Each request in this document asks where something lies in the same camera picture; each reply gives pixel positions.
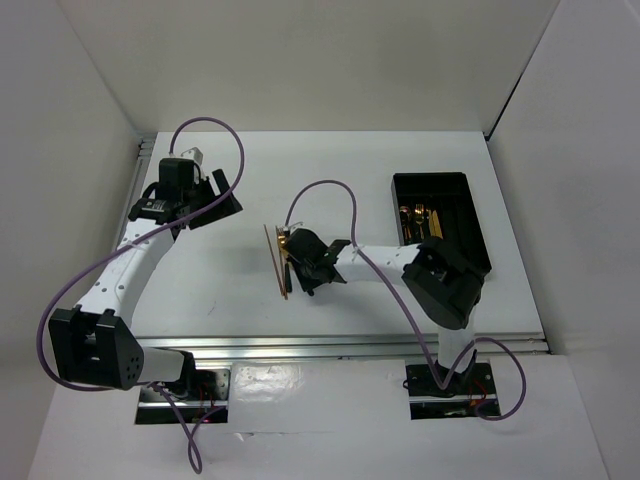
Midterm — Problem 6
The black cutlery tray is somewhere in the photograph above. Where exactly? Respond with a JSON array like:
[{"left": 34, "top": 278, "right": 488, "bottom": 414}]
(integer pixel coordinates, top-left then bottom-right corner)
[{"left": 391, "top": 172, "right": 492, "bottom": 274}]

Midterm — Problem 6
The gold spoon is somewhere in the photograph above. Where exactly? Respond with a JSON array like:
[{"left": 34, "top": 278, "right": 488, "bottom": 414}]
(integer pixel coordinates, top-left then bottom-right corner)
[
  {"left": 406, "top": 208, "right": 416, "bottom": 243},
  {"left": 399, "top": 206, "right": 412, "bottom": 245}
]

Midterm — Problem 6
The aluminium table rail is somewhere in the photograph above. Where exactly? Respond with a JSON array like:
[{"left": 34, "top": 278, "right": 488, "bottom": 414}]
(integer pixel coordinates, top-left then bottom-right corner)
[{"left": 79, "top": 333, "right": 551, "bottom": 364}]

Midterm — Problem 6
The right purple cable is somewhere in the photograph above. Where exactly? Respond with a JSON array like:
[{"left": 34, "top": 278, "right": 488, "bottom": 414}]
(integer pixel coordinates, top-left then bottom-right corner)
[{"left": 284, "top": 179, "right": 527, "bottom": 422}]

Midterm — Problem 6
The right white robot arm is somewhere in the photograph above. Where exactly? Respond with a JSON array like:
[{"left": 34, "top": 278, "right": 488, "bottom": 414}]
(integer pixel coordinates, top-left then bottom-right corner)
[{"left": 279, "top": 228, "right": 484, "bottom": 392}]

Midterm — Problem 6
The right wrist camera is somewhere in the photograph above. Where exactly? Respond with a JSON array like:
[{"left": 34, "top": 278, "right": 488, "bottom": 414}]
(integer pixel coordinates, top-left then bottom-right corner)
[{"left": 281, "top": 222, "right": 304, "bottom": 235}]

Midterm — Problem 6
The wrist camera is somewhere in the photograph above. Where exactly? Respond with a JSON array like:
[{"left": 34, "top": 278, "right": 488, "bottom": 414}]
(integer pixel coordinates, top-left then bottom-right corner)
[
  {"left": 281, "top": 222, "right": 304, "bottom": 235},
  {"left": 180, "top": 147, "right": 203, "bottom": 166}
]

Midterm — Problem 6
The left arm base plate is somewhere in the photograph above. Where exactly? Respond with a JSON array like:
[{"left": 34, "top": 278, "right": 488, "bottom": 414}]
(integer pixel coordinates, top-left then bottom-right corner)
[{"left": 134, "top": 366, "right": 231, "bottom": 425}]

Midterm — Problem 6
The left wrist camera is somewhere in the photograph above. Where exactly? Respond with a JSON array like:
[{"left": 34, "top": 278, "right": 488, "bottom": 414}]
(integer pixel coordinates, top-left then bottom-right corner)
[{"left": 180, "top": 147, "right": 203, "bottom": 166}]

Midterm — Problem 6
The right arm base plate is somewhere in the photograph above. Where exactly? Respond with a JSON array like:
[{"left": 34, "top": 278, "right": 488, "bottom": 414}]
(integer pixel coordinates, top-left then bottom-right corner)
[{"left": 403, "top": 362, "right": 501, "bottom": 420}]

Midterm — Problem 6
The copper chopstick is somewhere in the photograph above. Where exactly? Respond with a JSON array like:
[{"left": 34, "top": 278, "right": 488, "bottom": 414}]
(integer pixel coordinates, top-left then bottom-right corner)
[
  {"left": 263, "top": 224, "right": 288, "bottom": 300},
  {"left": 276, "top": 227, "right": 291, "bottom": 300}
]

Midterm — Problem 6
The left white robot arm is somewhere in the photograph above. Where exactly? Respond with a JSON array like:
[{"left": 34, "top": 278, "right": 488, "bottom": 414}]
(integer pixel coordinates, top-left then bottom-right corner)
[{"left": 48, "top": 147, "right": 242, "bottom": 399}]

